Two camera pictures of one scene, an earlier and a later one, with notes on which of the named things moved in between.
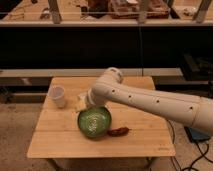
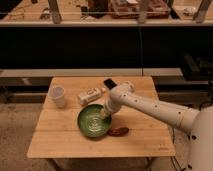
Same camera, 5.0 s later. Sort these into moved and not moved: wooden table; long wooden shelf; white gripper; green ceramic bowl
Moved: white gripper
Not moved: long wooden shelf; wooden table; green ceramic bowl
